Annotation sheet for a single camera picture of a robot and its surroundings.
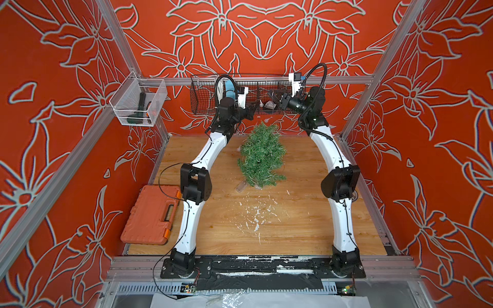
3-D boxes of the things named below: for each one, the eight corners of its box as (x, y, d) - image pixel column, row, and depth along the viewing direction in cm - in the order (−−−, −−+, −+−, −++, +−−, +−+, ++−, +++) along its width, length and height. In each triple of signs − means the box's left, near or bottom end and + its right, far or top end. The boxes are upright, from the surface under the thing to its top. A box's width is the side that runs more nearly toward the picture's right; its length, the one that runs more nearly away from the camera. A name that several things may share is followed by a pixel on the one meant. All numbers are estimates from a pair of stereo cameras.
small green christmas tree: (247, 201, 93) (248, 160, 67) (240, 170, 105) (239, 125, 79) (277, 195, 95) (289, 153, 69) (267, 165, 107) (274, 120, 81)
